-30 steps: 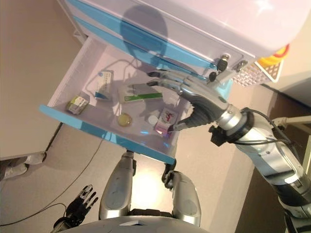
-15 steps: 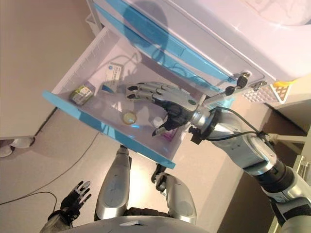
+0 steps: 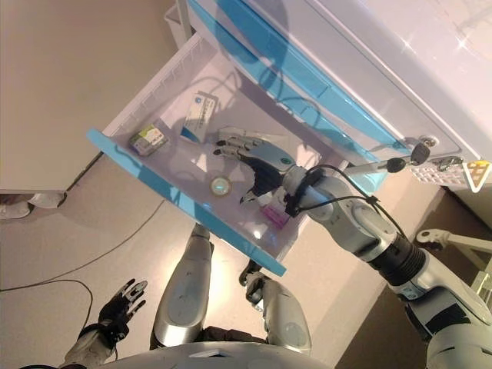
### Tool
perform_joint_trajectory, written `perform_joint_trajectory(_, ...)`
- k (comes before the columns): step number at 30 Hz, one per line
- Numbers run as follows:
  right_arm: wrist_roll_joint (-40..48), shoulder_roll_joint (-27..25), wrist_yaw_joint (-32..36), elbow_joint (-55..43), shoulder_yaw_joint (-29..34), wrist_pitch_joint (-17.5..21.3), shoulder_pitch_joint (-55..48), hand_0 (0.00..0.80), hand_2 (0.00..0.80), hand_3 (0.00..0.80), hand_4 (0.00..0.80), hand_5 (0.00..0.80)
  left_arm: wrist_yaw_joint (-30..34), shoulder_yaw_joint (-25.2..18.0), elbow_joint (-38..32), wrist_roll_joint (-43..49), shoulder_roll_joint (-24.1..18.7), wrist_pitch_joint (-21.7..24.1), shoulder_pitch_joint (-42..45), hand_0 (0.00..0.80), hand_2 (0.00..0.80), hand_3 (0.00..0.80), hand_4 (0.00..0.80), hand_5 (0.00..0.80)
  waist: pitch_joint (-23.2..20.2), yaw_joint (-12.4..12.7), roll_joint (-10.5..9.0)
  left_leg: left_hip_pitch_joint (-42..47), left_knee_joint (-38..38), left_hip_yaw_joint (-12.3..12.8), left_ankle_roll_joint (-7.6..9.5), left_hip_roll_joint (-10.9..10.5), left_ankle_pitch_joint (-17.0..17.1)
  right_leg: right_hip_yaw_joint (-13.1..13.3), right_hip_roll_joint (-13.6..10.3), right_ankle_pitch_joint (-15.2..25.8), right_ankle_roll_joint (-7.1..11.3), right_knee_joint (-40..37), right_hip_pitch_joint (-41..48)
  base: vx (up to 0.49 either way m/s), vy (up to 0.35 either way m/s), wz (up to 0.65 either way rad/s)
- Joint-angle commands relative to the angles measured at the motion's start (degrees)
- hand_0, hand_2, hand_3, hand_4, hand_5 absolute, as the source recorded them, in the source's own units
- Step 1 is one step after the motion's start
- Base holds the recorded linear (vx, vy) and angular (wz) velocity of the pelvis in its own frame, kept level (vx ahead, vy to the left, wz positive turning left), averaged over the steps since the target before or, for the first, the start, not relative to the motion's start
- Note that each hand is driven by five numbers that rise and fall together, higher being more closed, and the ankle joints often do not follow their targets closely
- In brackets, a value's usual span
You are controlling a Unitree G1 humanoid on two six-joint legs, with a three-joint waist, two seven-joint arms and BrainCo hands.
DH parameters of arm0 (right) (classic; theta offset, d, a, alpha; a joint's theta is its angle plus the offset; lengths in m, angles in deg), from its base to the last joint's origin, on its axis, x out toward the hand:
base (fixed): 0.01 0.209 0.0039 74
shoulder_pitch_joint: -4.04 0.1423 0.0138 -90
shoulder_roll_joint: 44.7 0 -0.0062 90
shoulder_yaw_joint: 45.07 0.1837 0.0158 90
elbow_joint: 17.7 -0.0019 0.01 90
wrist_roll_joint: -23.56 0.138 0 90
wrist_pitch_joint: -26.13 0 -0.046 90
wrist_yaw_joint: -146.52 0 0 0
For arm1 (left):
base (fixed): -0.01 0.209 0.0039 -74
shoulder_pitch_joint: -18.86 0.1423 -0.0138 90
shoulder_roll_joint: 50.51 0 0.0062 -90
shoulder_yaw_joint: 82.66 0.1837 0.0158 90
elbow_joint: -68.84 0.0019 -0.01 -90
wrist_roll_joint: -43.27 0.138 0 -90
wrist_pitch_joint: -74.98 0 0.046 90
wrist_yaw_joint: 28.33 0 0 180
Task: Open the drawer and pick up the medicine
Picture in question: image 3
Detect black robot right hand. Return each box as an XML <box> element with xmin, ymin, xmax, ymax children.
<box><xmin>212</xmin><ymin>126</ymin><xmax>299</xmax><ymax>207</ymax></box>

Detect white blue medicine box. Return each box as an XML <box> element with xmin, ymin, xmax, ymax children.
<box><xmin>179</xmin><ymin>88</ymin><xmax>221</xmax><ymax>144</ymax></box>

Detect silver robot right leg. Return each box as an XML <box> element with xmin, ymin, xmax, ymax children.
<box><xmin>238</xmin><ymin>259</ymin><xmax>312</xmax><ymax>357</ymax></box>

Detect white perforated basket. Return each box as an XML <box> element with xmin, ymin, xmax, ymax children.
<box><xmin>411</xmin><ymin>159</ymin><xmax>477</xmax><ymax>189</ymax></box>

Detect blue white cart drawer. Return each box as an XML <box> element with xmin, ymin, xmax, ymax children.
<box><xmin>86</xmin><ymin>32</ymin><xmax>370</xmax><ymax>277</ymax></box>
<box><xmin>187</xmin><ymin>0</ymin><xmax>387</xmax><ymax>188</ymax></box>
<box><xmin>214</xmin><ymin>0</ymin><xmax>414</xmax><ymax>153</ymax></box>

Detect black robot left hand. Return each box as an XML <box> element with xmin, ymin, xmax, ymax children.
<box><xmin>98</xmin><ymin>278</ymin><xmax>149</xmax><ymax>339</ymax></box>

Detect small green white box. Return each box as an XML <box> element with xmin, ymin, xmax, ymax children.
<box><xmin>128</xmin><ymin>122</ymin><xmax>170</xmax><ymax>157</ymax></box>

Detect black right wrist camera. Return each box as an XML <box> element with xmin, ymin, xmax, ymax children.
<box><xmin>283</xmin><ymin>190</ymin><xmax>305</xmax><ymax>218</ymax></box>

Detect white hospital bed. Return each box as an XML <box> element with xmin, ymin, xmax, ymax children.
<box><xmin>417</xmin><ymin>226</ymin><xmax>492</xmax><ymax>308</ymax></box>

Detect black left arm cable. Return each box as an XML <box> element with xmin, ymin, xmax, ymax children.
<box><xmin>0</xmin><ymin>278</ymin><xmax>95</xmax><ymax>331</ymax></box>

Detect white medical cart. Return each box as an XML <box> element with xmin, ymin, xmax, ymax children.
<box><xmin>163</xmin><ymin>0</ymin><xmax>492</xmax><ymax>193</ymax></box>

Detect white bed caster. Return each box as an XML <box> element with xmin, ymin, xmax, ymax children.
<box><xmin>417</xmin><ymin>228</ymin><xmax>443</xmax><ymax>251</ymax></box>

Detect clear bottle yellow capsules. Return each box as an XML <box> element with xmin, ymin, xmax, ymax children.
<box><xmin>209</xmin><ymin>175</ymin><xmax>233</xmax><ymax>197</ymax></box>

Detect thin floor cable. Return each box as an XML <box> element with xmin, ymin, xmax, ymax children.
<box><xmin>0</xmin><ymin>199</ymin><xmax>167</xmax><ymax>293</ymax></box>

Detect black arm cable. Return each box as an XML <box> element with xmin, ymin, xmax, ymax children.
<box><xmin>0</xmin><ymin>278</ymin><xmax>95</xmax><ymax>331</ymax></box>
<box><xmin>298</xmin><ymin>164</ymin><xmax>408</xmax><ymax>239</ymax></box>

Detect grey robot torso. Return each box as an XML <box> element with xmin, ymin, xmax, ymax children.
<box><xmin>111</xmin><ymin>326</ymin><xmax>335</xmax><ymax>369</ymax></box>

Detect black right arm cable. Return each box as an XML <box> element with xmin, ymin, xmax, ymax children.
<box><xmin>298</xmin><ymin>164</ymin><xmax>408</xmax><ymax>239</ymax></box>

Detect pink white medicine box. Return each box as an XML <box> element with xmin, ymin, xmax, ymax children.
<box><xmin>261</xmin><ymin>203</ymin><xmax>291</xmax><ymax>230</ymax></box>

